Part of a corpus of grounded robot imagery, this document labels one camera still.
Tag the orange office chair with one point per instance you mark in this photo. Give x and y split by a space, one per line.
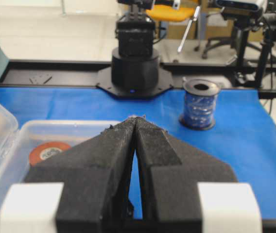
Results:
178 13

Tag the red tape roll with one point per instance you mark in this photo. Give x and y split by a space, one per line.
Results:
47 150

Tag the clear plastic toolbox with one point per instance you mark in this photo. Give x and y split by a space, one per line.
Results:
16 143

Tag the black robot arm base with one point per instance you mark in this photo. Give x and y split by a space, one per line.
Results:
135 71

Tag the black camera tripod stand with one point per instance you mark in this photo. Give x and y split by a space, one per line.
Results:
254 26

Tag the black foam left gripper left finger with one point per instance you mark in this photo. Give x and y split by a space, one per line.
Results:
82 190

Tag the blue ribbon spool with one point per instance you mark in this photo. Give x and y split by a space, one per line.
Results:
199 104

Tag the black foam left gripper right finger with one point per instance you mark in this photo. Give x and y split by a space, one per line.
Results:
186 190

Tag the blue table mat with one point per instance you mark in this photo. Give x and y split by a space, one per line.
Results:
244 134

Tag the black table rail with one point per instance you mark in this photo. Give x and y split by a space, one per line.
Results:
27 73

